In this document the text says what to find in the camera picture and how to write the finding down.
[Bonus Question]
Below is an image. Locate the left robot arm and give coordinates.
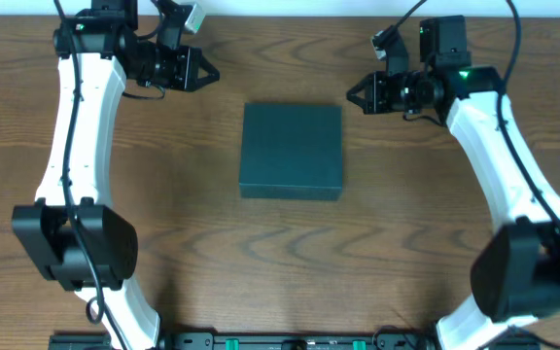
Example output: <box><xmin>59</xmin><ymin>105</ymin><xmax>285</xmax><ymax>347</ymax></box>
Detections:
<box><xmin>12</xmin><ymin>1</ymin><xmax>220</xmax><ymax>349</ymax></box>

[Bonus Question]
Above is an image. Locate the dark green hinged box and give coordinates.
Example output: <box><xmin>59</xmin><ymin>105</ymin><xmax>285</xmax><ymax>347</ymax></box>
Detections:
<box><xmin>239</xmin><ymin>103</ymin><xmax>343</xmax><ymax>201</ymax></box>

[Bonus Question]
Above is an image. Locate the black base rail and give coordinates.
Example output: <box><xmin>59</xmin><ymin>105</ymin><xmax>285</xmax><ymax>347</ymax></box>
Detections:
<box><xmin>49</xmin><ymin>324</ymin><xmax>543</xmax><ymax>350</ymax></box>

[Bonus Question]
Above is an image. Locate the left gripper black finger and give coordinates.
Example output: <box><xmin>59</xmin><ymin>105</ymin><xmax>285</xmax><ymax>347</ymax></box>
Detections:
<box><xmin>199</xmin><ymin>53</ymin><xmax>218</xmax><ymax>76</ymax></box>
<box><xmin>196</xmin><ymin>74</ymin><xmax>220</xmax><ymax>89</ymax></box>

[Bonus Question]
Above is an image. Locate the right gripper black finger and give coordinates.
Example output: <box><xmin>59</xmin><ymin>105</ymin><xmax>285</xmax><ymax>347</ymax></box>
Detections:
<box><xmin>346</xmin><ymin>92</ymin><xmax>368</xmax><ymax>113</ymax></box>
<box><xmin>347</xmin><ymin>76</ymin><xmax>368</xmax><ymax>96</ymax></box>

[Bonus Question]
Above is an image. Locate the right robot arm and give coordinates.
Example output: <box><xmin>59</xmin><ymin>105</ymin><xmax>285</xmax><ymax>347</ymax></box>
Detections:
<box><xmin>347</xmin><ymin>16</ymin><xmax>560</xmax><ymax>349</ymax></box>

